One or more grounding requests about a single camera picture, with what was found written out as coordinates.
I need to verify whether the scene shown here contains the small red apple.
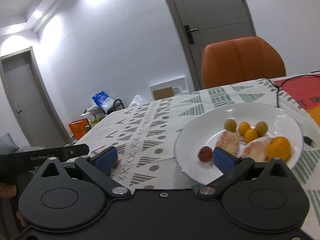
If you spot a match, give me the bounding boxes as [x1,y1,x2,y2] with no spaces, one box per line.
[198,146,213,163]

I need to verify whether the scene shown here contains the small orange kumquat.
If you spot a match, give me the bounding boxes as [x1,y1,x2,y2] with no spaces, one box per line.
[243,128,258,144]
[238,122,251,136]

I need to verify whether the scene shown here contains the person's left hand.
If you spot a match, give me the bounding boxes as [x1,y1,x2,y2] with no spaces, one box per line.
[1,183,27,239]

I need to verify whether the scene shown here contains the grey sofa cushion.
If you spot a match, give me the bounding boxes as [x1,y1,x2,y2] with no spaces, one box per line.
[0,133,19,155]

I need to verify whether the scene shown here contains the green round fruit left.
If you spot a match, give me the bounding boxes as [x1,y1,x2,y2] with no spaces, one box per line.
[224,119,237,132]

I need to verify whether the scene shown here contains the green round fruit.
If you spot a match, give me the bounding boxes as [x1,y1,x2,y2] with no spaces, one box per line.
[255,121,268,137]
[224,119,237,132]

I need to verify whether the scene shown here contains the orange gift box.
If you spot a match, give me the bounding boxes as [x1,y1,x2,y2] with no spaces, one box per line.
[68,119,89,140]

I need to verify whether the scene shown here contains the white ceramic plate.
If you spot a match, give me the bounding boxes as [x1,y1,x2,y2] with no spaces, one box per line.
[174,103,304,185]

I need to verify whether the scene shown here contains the green round fruit right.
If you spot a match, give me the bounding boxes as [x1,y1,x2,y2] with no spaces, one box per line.
[255,121,268,137]

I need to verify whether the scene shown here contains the grey side door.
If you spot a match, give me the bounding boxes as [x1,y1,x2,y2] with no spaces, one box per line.
[1,47,72,148]

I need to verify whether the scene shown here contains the orange in plate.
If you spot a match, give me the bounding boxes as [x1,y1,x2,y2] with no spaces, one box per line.
[266,137,291,161]

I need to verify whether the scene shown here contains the patterned white tablecloth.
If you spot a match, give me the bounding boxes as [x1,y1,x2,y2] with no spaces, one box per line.
[35,77,320,240]

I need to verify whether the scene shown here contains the black metal rack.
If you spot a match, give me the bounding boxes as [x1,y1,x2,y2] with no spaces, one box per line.
[81,99,125,121]

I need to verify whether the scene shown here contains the blue white plastic bag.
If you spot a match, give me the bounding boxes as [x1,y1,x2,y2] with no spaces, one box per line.
[92,91,114,112]

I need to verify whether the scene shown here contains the black usb plug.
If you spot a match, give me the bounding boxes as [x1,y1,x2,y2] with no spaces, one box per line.
[303,136,316,147]

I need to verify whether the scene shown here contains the clear white plastic bag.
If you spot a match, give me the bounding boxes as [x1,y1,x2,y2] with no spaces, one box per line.
[128,94,149,108]

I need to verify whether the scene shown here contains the white foam packaging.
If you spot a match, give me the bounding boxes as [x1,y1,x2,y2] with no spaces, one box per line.
[149,76,188,100]

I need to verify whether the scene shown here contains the brown cardboard piece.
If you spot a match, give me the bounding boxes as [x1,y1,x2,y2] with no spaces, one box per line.
[153,87,174,100]

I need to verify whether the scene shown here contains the red orange mat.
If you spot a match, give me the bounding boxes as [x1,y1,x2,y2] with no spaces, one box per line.
[274,72,320,126]

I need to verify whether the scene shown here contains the orange leather chair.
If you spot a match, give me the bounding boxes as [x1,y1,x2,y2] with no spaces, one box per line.
[201,36,286,88]

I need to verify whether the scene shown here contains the black cable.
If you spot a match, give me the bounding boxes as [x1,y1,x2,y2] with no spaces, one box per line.
[265,74,320,110]

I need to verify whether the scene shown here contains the grey door with handle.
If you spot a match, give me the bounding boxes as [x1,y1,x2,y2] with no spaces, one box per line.
[166,0,256,90]

